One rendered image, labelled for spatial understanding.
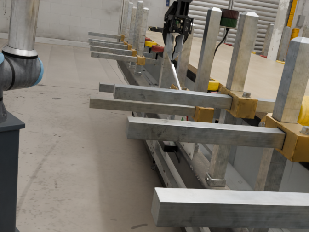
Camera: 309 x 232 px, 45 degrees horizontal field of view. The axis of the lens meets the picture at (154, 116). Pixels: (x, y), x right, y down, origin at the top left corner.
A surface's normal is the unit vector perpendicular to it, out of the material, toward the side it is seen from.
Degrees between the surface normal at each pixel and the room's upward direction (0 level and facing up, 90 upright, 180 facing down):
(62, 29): 90
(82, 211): 0
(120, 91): 90
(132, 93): 90
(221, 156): 90
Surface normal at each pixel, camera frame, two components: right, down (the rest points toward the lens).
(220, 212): 0.18, 0.30
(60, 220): 0.14, -0.95
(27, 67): 0.67, 0.38
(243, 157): -0.97, -0.08
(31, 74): 0.88, 0.29
